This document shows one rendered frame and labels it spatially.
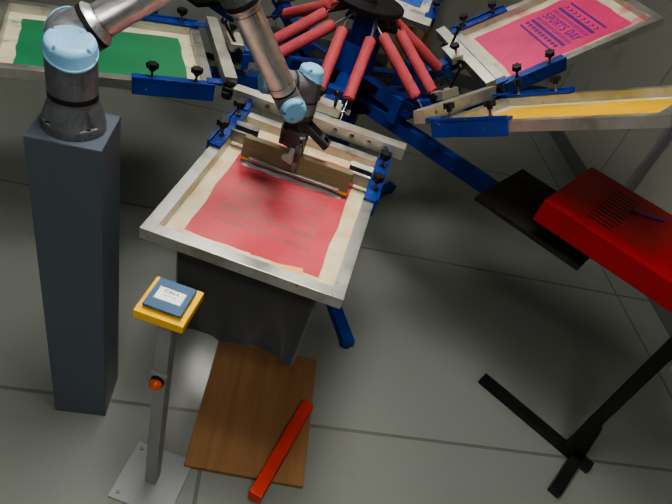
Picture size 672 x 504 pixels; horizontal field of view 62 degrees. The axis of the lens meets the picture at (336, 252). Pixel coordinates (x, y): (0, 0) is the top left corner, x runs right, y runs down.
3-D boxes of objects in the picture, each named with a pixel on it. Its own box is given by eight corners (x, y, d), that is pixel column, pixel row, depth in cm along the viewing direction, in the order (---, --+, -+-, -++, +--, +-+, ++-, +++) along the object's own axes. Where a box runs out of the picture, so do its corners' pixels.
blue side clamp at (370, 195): (372, 216, 192) (378, 200, 187) (358, 211, 192) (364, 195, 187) (385, 172, 215) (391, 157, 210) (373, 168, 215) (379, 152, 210)
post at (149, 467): (167, 518, 193) (193, 346, 132) (107, 497, 194) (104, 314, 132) (194, 461, 210) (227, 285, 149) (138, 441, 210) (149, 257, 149)
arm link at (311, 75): (295, 59, 169) (321, 61, 173) (288, 92, 176) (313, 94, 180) (302, 71, 164) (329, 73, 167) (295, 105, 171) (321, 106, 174)
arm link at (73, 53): (44, 100, 130) (40, 44, 121) (45, 72, 139) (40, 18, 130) (101, 104, 135) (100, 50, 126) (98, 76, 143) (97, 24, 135)
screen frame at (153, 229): (339, 309, 154) (343, 300, 151) (138, 237, 154) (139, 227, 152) (384, 168, 214) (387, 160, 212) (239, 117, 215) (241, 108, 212)
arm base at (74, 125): (31, 134, 135) (27, 96, 129) (53, 104, 147) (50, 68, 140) (96, 147, 138) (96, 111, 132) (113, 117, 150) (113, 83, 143)
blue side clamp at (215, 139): (218, 161, 192) (221, 144, 188) (204, 156, 192) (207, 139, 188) (248, 123, 215) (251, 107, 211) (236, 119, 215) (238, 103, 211)
